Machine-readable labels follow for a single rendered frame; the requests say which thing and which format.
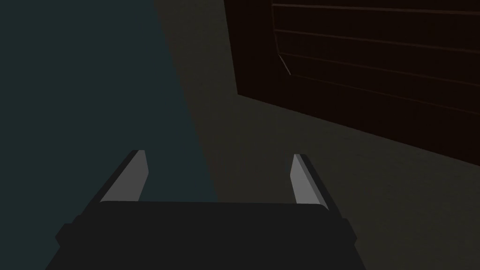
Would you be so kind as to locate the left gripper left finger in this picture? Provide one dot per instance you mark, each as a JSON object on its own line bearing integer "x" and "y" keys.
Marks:
{"x": 129, "y": 182}

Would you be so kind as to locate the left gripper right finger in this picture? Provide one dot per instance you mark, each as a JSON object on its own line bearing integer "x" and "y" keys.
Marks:
{"x": 305, "y": 185}

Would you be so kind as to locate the dark brown wooden cabinet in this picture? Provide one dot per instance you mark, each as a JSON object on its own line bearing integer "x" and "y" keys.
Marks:
{"x": 356, "y": 63}

